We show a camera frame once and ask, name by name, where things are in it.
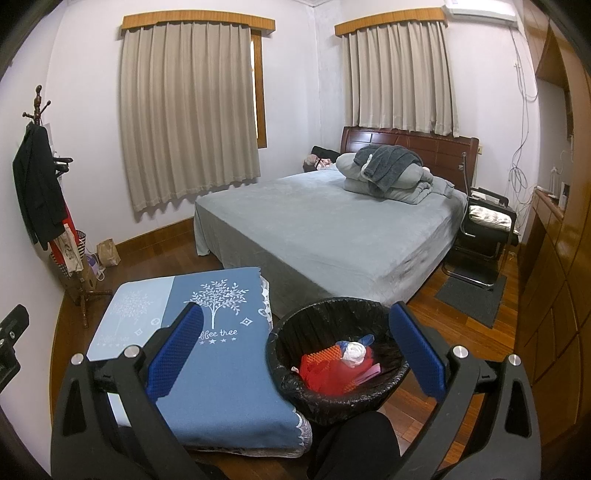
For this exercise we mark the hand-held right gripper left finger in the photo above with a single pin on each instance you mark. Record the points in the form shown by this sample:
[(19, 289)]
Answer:
[(178, 355)]

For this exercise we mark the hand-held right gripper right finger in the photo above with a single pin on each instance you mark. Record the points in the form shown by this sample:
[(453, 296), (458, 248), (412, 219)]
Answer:
[(418, 350)]

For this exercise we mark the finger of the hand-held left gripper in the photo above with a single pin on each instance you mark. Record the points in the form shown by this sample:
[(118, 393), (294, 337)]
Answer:
[(14, 323)]

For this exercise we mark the pink cloth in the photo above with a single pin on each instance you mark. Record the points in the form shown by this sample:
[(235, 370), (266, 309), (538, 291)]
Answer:
[(371, 370)]

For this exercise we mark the blue plastic wrapper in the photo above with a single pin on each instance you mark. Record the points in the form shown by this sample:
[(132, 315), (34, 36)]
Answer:
[(365, 339)]

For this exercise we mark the red cloth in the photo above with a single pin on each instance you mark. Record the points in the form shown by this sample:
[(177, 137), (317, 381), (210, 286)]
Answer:
[(332, 381)]

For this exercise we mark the black-lined waste bin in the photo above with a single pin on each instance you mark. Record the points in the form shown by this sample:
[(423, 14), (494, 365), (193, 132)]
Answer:
[(323, 321)]

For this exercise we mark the blue tree-print table cloth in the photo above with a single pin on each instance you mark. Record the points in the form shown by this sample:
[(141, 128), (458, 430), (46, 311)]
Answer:
[(231, 392)]

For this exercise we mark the grey floor mat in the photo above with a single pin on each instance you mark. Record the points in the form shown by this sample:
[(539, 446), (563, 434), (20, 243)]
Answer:
[(473, 300)]

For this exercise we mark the printed beige tote bag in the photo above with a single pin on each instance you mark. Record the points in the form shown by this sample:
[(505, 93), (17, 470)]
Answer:
[(69, 256)]

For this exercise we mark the checked fabric bag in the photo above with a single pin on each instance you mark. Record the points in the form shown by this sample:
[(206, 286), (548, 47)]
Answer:
[(82, 249)]

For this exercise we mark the person's black trouser leg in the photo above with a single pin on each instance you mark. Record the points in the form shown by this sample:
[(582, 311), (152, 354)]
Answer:
[(355, 450)]

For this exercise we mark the brown paper bag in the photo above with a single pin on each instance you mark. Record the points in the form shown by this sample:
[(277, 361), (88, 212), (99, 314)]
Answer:
[(108, 254)]

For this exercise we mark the red garment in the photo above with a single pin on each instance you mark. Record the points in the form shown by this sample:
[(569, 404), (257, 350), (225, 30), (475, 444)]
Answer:
[(69, 217)]

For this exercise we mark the black metal chair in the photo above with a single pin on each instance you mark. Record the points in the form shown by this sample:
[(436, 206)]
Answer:
[(480, 244)]

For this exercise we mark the black jacket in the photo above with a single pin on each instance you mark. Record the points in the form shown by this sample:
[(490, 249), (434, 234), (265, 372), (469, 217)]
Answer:
[(39, 184)]

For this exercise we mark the grey bed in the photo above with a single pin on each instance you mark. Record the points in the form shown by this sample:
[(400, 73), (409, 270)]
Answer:
[(323, 230)]

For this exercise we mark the patterned chair cushion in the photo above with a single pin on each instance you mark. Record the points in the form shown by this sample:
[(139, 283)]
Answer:
[(489, 214)]

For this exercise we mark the wooden wardrobe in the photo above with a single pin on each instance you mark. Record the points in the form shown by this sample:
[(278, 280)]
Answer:
[(563, 286)]

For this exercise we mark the folded light grey duvet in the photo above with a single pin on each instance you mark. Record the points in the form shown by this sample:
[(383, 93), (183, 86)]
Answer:
[(411, 184)]

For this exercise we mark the dark grey blanket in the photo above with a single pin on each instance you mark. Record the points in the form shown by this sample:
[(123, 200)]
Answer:
[(390, 161)]

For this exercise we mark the brown wooden headboard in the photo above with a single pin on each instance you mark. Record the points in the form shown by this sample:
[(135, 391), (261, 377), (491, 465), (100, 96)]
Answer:
[(443, 150)]

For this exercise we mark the pink soft doll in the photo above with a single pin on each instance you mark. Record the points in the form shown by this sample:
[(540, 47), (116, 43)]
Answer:
[(310, 162)]

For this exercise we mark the black pillow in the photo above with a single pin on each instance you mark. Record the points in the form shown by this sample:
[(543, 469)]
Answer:
[(323, 151)]

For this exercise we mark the wooden coat rack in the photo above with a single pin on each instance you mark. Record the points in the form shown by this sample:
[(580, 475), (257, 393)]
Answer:
[(38, 99)]

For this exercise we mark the wide beige curtain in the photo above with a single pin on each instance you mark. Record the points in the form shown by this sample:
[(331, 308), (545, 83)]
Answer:
[(189, 115)]

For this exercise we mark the narrow beige curtain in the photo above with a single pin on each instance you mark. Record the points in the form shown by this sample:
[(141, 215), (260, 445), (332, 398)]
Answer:
[(401, 78)]

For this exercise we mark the short wooden curtain pelmet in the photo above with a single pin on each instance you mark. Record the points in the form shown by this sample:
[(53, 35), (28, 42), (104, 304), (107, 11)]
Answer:
[(392, 21)]

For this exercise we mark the long wooden curtain pelmet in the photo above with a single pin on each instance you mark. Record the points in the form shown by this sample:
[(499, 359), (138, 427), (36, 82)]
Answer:
[(198, 18)]

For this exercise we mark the white air conditioner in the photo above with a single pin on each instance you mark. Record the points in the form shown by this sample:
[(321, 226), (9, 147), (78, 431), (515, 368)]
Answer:
[(480, 10)]

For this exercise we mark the wooden window frame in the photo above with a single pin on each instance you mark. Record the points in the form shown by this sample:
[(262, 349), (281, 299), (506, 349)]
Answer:
[(260, 101)]

